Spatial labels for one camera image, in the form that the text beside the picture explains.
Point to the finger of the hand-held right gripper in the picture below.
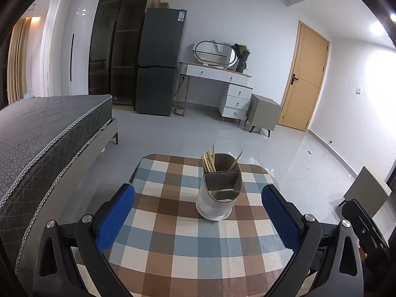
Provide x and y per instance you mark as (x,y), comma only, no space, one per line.
(359,227)
(372,225)

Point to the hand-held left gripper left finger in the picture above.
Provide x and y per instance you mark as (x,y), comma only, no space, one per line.
(117,216)

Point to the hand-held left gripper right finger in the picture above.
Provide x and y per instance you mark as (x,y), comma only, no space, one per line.
(278,219)

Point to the white and grey utensil holder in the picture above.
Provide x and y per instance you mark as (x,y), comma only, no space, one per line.
(216,207)

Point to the wooden chopstick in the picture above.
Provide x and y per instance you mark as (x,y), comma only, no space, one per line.
(235,161)

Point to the bunch of wooden chopsticks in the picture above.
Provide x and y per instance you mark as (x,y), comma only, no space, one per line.
(208,162)

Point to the grey chair with black legs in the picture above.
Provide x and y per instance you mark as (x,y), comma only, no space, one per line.
(368,188)

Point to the clear plastic bag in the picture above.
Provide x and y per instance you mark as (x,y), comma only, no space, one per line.
(263,168)

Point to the checkered tablecloth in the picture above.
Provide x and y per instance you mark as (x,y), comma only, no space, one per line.
(185,238)

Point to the grey nightstand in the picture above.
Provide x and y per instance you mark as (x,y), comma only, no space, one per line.
(266,111)

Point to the grey quilted mattress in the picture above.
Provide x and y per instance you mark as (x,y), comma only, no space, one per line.
(46,130)

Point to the white vanity desk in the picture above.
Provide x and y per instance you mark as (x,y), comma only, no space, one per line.
(235,99)

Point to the wooden door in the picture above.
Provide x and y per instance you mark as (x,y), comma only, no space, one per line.
(303,83)

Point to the light blue cloth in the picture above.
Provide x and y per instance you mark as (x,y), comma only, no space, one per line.
(27,96)

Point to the dark glass wardrobe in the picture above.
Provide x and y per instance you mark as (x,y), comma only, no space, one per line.
(120,52)

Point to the dark grey refrigerator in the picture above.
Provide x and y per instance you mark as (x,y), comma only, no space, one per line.
(157,52)

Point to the white wardrobe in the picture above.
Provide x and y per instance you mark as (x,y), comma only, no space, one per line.
(77,52)

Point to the oval vanity mirror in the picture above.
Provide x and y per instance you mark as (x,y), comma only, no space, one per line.
(213,55)

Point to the beige curtain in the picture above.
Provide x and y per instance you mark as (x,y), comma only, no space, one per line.
(18,62)

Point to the cardboard box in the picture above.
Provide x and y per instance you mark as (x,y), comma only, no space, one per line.
(163,4)

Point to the grey bed frame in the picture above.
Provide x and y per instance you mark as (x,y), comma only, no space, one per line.
(105,133)

